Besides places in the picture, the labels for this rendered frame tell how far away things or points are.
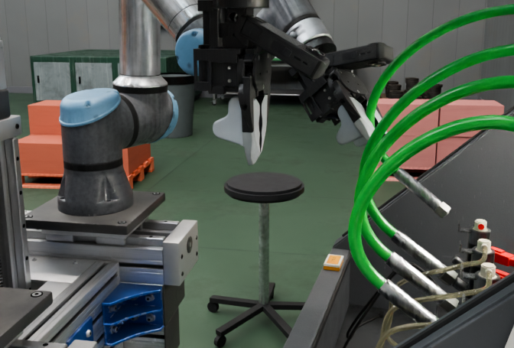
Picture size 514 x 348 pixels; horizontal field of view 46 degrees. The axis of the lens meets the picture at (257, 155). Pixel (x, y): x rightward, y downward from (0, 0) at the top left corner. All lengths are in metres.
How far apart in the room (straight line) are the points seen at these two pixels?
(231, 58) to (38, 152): 4.63
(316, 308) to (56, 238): 0.55
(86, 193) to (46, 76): 8.36
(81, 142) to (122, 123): 0.09
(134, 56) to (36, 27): 10.69
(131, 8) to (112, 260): 0.50
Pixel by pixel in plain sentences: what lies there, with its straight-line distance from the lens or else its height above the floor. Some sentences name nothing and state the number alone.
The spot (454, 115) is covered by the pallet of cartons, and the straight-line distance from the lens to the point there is 5.39.
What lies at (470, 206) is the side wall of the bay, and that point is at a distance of 1.21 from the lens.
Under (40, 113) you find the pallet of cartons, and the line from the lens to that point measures 5.66.
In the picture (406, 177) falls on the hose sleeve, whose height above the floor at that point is 1.18.
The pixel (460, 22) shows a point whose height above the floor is 1.41.
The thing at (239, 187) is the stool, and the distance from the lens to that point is 2.60.
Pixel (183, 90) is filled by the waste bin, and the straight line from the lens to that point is 7.11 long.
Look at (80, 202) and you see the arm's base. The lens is 1.21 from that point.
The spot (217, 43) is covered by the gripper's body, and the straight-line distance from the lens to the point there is 0.76.
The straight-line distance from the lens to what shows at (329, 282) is 1.11.
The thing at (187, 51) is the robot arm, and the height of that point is 1.36.
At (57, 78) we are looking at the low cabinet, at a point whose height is 0.51.
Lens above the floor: 1.42
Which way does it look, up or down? 13 degrees down
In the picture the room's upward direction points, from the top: straight up
